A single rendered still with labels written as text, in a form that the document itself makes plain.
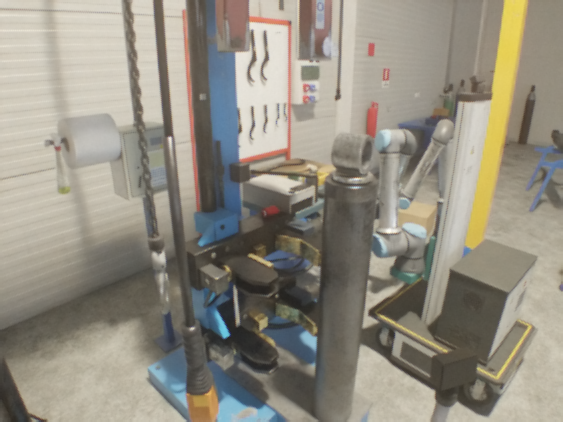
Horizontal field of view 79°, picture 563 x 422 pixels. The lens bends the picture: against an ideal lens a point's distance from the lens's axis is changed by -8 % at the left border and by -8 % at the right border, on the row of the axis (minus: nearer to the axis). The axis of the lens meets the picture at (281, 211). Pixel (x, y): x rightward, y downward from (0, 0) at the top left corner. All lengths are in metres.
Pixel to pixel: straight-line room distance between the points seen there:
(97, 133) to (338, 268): 1.36
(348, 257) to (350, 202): 0.24
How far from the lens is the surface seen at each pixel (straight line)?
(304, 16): 1.75
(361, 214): 1.44
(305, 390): 2.33
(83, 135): 2.04
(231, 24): 1.54
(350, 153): 1.39
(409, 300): 2.84
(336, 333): 1.74
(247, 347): 2.03
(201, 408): 1.03
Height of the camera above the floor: 1.90
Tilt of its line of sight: 22 degrees down
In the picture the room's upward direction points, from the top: straight up
